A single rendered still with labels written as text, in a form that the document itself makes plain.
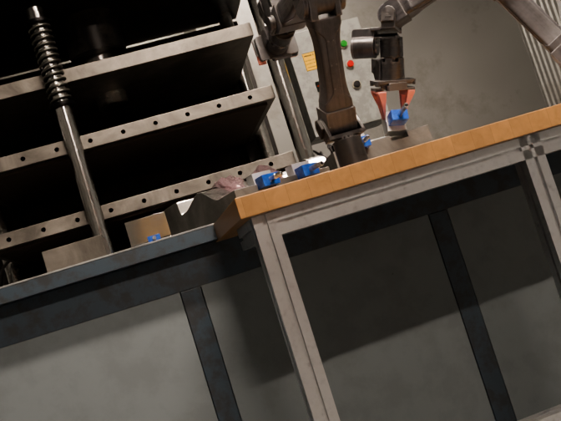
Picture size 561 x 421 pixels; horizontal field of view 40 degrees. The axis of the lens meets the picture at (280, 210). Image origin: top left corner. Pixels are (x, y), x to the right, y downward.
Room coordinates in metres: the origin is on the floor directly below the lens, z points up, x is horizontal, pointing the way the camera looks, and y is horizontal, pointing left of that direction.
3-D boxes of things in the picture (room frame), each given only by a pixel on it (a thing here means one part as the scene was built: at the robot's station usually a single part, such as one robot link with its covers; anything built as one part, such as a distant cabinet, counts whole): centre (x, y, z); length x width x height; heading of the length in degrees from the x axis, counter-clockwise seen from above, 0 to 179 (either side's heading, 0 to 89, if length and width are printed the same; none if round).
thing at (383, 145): (2.15, -0.25, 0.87); 0.50 x 0.26 x 0.14; 10
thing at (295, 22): (1.62, -0.18, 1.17); 0.30 x 0.09 x 0.12; 12
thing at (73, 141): (2.55, 0.60, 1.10); 0.05 x 0.05 x 1.30
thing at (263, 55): (1.88, -0.12, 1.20); 0.10 x 0.07 x 0.07; 102
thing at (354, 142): (1.61, -0.18, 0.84); 0.20 x 0.07 x 0.08; 102
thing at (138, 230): (2.84, 0.43, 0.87); 0.50 x 0.27 x 0.17; 10
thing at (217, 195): (2.00, 0.09, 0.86); 0.50 x 0.26 x 0.11; 28
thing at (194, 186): (2.96, 0.50, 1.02); 1.10 x 0.74 x 0.05; 100
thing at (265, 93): (2.96, 0.50, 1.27); 1.10 x 0.74 x 0.05; 100
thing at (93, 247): (1.99, 0.54, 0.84); 0.20 x 0.15 x 0.07; 10
